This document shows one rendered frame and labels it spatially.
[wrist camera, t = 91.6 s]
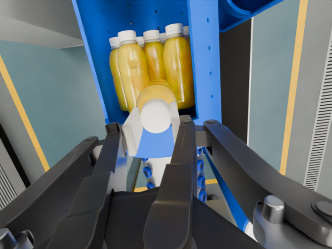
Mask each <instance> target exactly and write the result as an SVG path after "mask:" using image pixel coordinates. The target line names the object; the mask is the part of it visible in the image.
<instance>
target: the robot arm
mask: <svg viewBox="0 0 332 249"><path fill-rule="evenodd" d="M170 114H171V124H172V131H173V138H174V149H173V153H172V157H171V161H170V164H166V166H165V169H164V173H163V176H162V180H161V183H160V186H157V187H154V188H151V189H148V190H144V191H141V192H129V191H126V175H127V153H126V151H127V152H128V155H130V156H135V155H136V154H137V150H138V146H139V143H140V139H141V135H142V131H143V126H142V124H141V121H140V109H139V107H134V108H133V110H132V111H131V113H130V115H129V116H128V118H127V120H126V121H125V123H124V124H121V125H120V124H119V123H118V122H114V123H109V124H107V125H105V130H106V133H107V135H106V138H105V139H102V140H99V139H98V137H97V136H91V137H88V138H86V139H84V140H83V141H82V142H81V143H80V144H78V145H77V146H76V147H75V148H74V149H72V150H71V151H70V152H69V153H68V154H67V155H65V156H64V157H63V158H62V159H61V160H59V161H58V162H57V163H56V164H55V165H54V166H52V167H51V168H50V169H49V170H48V171H47V172H45V173H44V174H43V175H42V176H41V177H40V178H38V179H37V180H36V181H35V182H34V183H33V184H31V185H30V186H29V187H28V188H27V189H25V190H24V191H23V192H22V193H21V194H20V195H18V196H17V197H16V198H15V199H14V200H13V201H11V202H10V203H9V204H8V205H7V206H5V207H4V208H3V209H2V210H1V211H0V249H332V200H331V199H329V198H327V197H325V196H323V195H321V194H319V193H317V192H315V191H313V190H311V189H309V188H307V187H305V186H303V185H301V184H299V183H297V182H295V181H293V180H292V179H290V178H288V177H286V176H284V175H282V174H281V173H279V172H278V171H277V170H276V169H275V168H273V167H272V166H271V165H270V164H269V163H267V162H266V161H265V160H264V159H263V158H262V157H261V156H260V155H258V154H257V153H256V152H255V151H254V150H252V149H251V148H250V147H249V146H248V145H247V144H245V143H244V142H243V141H242V140H241V139H239V138H238V137H237V136H236V135H235V134H233V133H232V132H231V131H230V130H229V129H227V128H226V127H225V126H224V125H223V124H222V123H220V122H219V121H217V120H214V119H210V120H206V121H204V122H203V125H195V122H194V121H192V119H191V117H190V116H189V115H181V116H179V114H178V110H177V105H176V102H171V103H170ZM197 147H205V151H206V152H207V154H208V155H209V157H210V159H211V160H212V162H213V164H214V165H215V167H216V168H217V170H218V172H219V173H220V175H221V177H222V178H223V180H224V181H225V183H226V185H227V186H228V188H229V189H230V191H231V193H232V194H233V196H234V198H235V199H236V201H237V202H238V204H239V206H240V207H241V209H242V211H243V212H244V214H245V215H246V217H247V218H248V220H249V221H250V223H251V224H252V225H253V228H252V230H253V235H254V237H255V239H256V240H257V241H255V240H254V239H253V238H251V237H250V236H249V235H247V234H246V233H245V232H243V231H242V230H240V229H239V228H238V227H236V226H235V225H234V224H232V223H231V222H230V221H228V220H227V219H225V218H224V217H223V216H221V215H220V214H219V213H217V212H216V211H214V210H213V209H212V208H210V207H209V206H207V205H206V204H205V203H203V202H202V201H201V200H199V199H198V195H197V155H198V153H197Z"/></svg>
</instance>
